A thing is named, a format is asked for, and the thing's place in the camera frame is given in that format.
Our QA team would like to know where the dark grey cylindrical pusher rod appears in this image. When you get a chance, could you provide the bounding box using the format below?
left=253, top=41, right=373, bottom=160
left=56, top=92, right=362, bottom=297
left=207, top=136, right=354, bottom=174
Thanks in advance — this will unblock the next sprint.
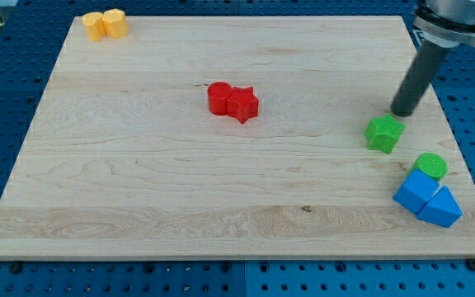
left=390, top=38, right=452, bottom=117

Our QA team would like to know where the green star block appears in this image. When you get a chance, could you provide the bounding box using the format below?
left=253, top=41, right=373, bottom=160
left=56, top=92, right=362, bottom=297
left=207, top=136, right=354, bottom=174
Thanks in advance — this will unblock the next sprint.
left=364, top=113, right=406, bottom=154

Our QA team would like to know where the red star block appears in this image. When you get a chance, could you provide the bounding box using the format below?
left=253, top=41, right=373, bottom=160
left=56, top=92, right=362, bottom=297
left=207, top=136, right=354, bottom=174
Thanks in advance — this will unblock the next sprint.
left=226, top=87, right=259, bottom=124

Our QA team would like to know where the green cylinder block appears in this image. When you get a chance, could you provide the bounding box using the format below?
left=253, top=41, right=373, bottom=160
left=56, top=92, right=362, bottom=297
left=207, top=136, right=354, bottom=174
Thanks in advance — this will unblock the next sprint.
left=410, top=152, right=448, bottom=182

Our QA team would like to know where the blue cube block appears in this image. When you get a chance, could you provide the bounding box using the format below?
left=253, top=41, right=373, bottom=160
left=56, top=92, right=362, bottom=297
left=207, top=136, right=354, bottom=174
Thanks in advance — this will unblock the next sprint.
left=393, top=169, right=440, bottom=215

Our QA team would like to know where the blue triangle block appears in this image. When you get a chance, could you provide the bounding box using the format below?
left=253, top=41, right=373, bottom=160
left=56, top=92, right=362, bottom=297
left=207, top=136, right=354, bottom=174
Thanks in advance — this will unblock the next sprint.
left=416, top=186, right=463, bottom=228

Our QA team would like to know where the black bolt front right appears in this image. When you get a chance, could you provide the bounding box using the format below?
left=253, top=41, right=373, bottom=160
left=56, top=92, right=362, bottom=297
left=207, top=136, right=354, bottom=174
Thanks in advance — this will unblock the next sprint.
left=465, top=258, right=475, bottom=271

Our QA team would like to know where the black bolt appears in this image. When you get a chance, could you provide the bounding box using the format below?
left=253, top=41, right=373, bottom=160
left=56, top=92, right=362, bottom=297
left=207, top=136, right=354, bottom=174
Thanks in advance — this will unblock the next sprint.
left=465, top=258, right=475, bottom=271
left=8, top=261, right=22, bottom=274

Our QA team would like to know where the red cylinder block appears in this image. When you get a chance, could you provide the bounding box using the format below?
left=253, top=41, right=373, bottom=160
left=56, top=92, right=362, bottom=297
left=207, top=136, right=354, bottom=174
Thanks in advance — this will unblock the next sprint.
left=207, top=81, right=233, bottom=116

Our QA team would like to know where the light wooden board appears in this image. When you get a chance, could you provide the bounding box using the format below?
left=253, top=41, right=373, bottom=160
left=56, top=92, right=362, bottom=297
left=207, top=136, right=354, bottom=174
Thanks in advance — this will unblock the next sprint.
left=0, top=16, right=475, bottom=262

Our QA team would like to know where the yellow hexagon block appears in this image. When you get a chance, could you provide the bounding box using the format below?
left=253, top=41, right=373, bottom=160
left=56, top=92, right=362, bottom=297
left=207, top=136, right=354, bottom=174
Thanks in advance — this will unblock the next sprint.
left=102, top=8, right=129, bottom=38

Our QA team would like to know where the yellow cylinder block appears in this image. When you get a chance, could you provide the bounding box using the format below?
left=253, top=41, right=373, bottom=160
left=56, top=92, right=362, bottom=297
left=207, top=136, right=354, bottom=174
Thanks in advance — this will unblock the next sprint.
left=82, top=12, right=106, bottom=41

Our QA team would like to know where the black bolt front left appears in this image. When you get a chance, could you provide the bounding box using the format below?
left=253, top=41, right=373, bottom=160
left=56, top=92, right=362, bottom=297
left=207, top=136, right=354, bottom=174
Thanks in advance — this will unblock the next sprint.
left=8, top=261, right=22, bottom=274

